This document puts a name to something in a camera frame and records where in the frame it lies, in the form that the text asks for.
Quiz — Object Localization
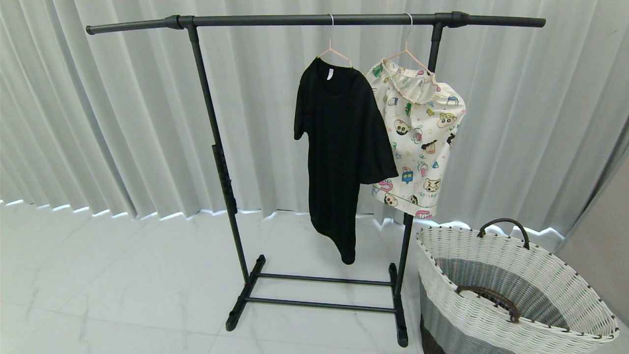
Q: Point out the black t-shirt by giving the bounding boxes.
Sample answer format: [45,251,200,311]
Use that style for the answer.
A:
[294,57,399,265]

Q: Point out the pink clothes hanger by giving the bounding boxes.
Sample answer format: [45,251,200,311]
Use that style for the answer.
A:
[318,14,353,68]
[382,13,435,75]

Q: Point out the cream printed shorts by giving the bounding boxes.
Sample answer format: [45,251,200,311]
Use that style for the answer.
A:
[366,59,466,219]

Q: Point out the white curtain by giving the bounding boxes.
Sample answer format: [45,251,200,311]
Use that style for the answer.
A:
[0,0,629,246]

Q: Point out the black clothes rack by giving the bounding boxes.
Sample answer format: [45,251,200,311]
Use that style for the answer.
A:
[86,11,546,348]

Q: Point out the white laundry basket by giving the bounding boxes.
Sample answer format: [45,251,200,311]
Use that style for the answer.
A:
[416,218,620,354]

